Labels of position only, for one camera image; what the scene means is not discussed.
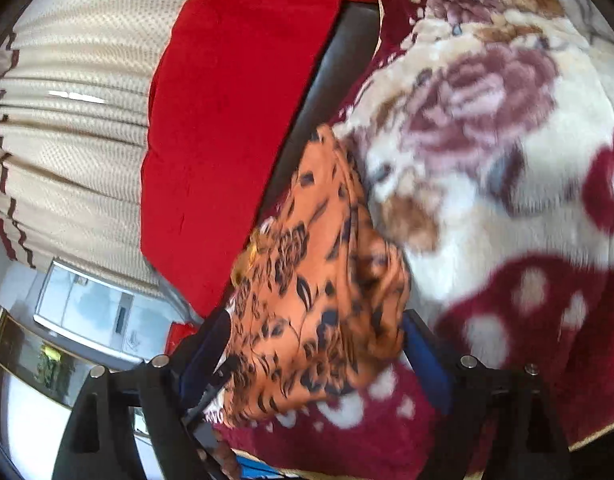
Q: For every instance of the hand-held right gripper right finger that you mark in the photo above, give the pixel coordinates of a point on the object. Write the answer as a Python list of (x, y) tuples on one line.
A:
[(427, 360)]

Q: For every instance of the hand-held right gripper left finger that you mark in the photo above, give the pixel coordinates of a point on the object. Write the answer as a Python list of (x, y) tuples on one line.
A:
[(207, 360)]

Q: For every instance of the orange floral blouse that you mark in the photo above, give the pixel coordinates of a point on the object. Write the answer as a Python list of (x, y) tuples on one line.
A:
[(317, 270)]

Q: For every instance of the white refrigerator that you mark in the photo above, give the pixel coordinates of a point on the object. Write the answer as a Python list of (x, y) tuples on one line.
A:
[(82, 300)]

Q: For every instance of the glass display cabinet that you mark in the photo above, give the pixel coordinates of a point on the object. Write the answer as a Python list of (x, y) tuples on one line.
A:
[(37, 360)]

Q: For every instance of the floral plush blanket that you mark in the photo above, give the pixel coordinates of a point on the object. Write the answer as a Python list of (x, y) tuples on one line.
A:
[(487, 160)]

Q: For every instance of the beige dotted curtain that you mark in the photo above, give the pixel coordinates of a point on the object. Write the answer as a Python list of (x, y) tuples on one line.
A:
[(77, 160)]

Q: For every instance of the red cloth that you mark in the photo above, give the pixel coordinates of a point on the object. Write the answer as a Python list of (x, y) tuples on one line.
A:
[(227, 110)]

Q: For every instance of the dark brown leather sofa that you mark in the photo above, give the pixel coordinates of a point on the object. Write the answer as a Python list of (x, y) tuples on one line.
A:
[(352, 35)]

